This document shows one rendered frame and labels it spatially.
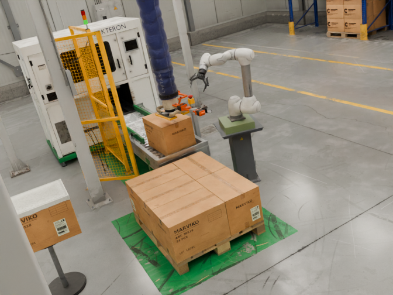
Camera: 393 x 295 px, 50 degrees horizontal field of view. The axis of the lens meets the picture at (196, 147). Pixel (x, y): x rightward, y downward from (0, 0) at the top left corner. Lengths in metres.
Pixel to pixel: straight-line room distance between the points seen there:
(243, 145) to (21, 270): 4.04
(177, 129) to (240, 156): 0.84
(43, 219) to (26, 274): 2.53
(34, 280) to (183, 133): 3.90
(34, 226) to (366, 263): 2.88
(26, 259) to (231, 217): 2.99
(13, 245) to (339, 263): 3.19
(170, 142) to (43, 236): 1.90
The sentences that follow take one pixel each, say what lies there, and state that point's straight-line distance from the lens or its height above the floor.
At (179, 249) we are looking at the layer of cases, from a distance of 3.98.
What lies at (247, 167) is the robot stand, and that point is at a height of 0.22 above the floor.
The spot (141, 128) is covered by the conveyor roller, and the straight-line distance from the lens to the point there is 6.30.
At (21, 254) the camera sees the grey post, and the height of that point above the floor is 1.98.
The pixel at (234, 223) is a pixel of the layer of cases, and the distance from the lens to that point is 4.18.
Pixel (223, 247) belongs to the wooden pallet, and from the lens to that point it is 4.23.
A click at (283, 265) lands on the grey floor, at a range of 4.05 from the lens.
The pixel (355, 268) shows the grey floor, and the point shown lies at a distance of 4.01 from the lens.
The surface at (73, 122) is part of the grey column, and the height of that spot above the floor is 1.15.
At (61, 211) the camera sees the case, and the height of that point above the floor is 0.90.
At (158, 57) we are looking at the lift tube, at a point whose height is 1.77.
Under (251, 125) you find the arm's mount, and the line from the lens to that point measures 4.94.
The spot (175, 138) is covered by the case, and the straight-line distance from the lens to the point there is 5.05.
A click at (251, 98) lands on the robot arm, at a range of 4.85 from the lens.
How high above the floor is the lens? 2.65
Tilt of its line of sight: 24 degrees down
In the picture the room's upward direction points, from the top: 12 degrees counter-clockwise
